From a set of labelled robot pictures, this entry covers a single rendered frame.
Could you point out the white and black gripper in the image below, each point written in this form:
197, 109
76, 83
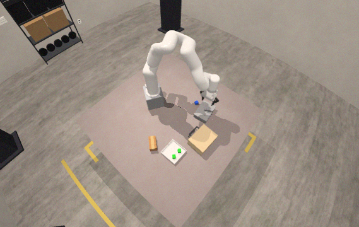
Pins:
215, 100

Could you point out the brown cardboard box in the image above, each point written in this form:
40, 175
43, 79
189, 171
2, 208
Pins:
152, 143

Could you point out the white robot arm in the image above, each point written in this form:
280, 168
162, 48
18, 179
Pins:
204, 81

